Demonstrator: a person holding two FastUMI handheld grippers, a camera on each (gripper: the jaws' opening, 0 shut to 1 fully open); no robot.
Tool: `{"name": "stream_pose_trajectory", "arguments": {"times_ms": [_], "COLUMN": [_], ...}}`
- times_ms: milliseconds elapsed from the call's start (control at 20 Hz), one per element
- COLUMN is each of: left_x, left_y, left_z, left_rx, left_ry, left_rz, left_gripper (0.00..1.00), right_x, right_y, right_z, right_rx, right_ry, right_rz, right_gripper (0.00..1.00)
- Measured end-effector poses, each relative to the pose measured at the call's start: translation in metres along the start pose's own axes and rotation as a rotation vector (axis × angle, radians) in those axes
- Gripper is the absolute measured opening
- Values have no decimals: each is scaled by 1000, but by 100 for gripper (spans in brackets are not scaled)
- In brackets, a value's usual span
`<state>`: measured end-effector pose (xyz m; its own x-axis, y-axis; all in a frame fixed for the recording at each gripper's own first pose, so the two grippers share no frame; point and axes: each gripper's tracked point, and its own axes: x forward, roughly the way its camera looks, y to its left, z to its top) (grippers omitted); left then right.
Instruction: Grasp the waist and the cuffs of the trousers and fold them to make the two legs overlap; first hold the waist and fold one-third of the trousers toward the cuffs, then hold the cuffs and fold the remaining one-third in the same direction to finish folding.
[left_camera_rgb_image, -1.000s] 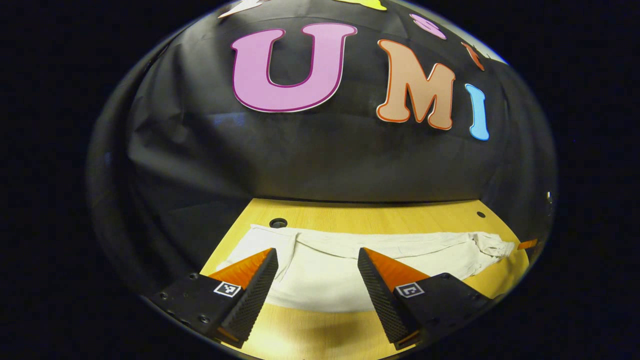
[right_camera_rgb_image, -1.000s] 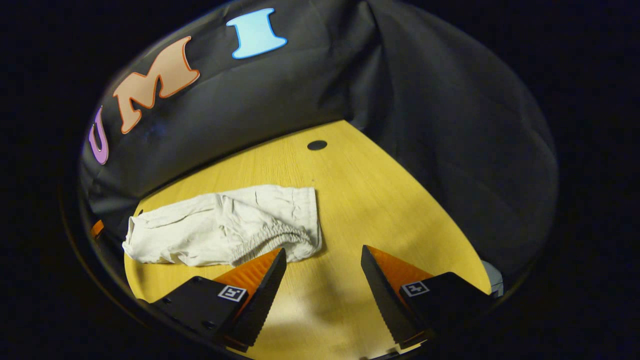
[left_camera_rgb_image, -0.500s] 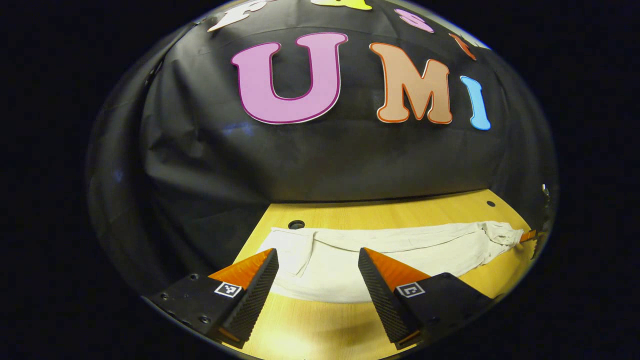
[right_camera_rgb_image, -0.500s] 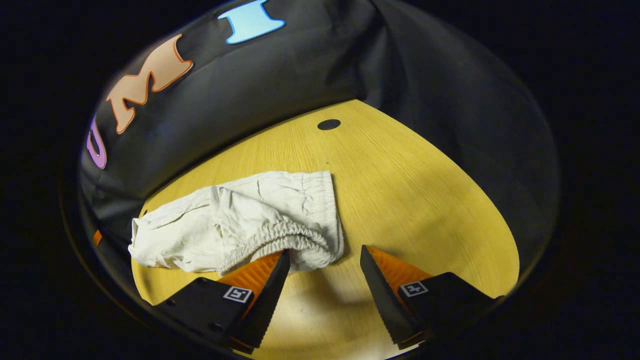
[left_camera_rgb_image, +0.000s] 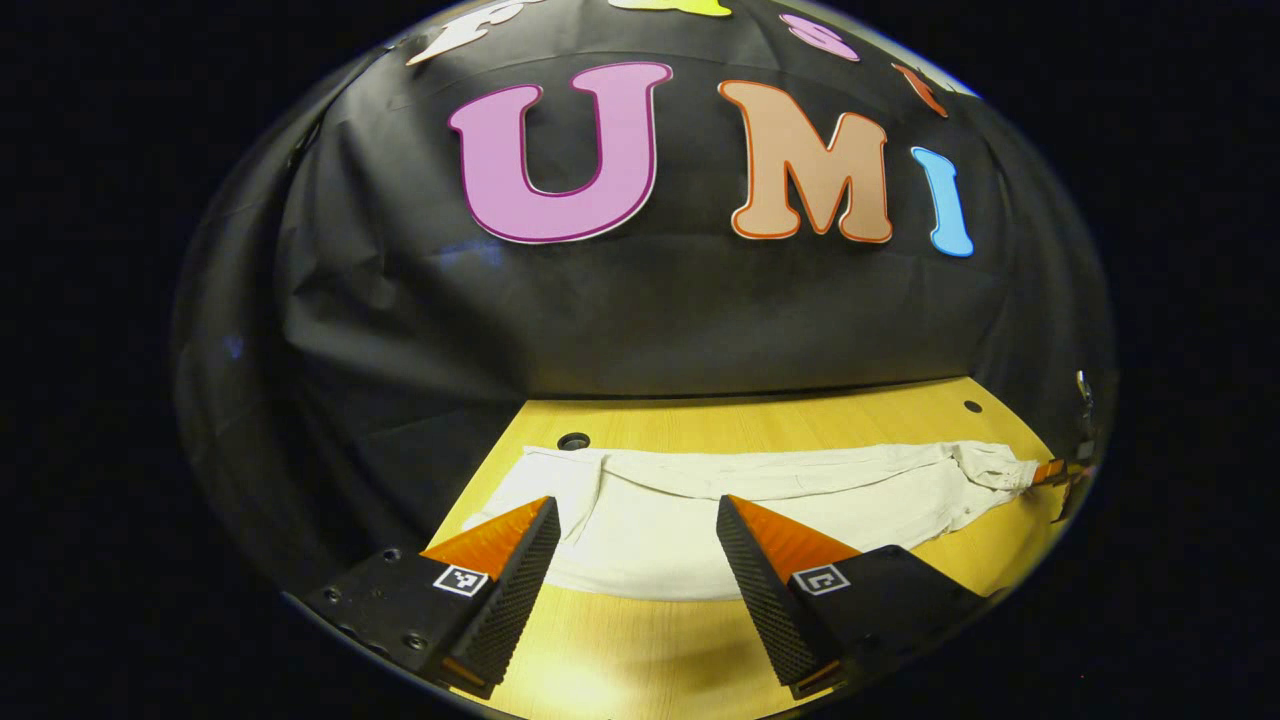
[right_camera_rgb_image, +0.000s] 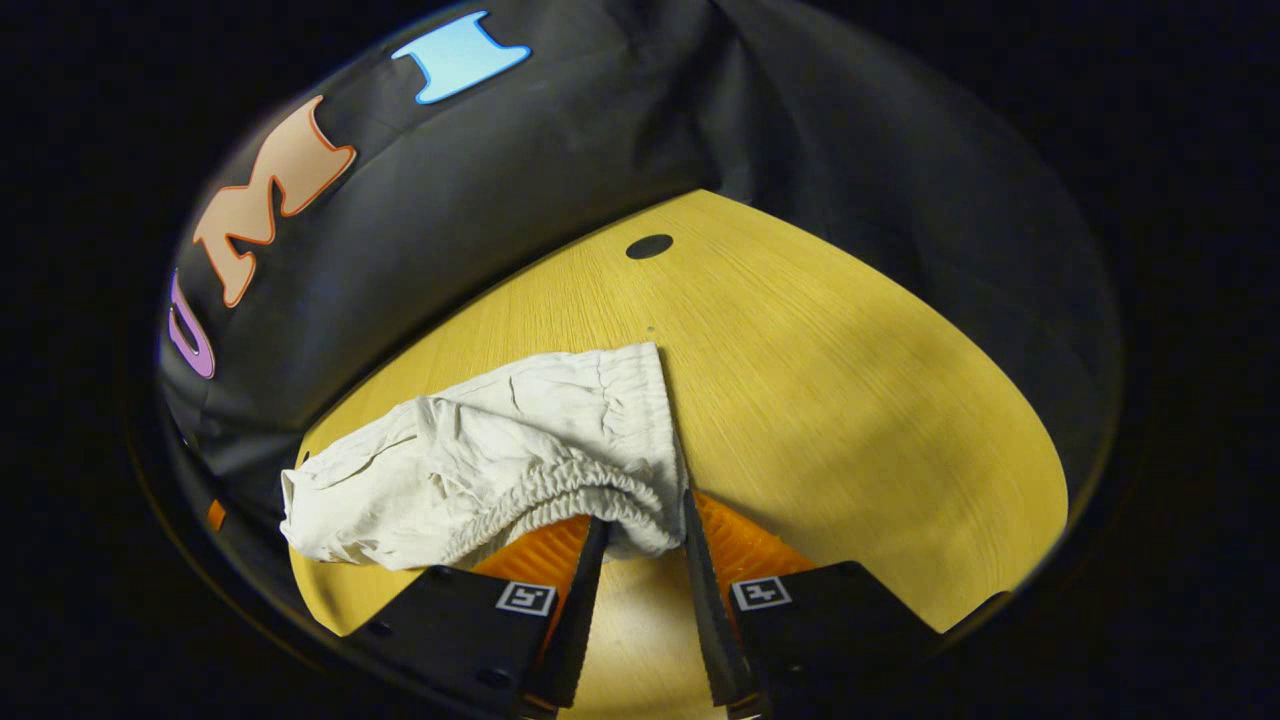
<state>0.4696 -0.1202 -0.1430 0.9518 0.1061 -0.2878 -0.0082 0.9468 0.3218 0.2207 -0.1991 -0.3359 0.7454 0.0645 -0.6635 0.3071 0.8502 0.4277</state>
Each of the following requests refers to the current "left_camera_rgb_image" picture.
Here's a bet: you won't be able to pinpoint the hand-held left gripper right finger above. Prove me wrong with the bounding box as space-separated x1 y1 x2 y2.
715 494 988 702

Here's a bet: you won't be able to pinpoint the black backdrop cloth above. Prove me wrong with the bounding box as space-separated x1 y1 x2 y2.
175 0 1117 593

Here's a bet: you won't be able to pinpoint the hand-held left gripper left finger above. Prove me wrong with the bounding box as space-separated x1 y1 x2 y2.
301 495 562 700

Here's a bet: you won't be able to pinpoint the white jeans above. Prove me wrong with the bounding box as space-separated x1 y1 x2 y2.
461 439 1042 602

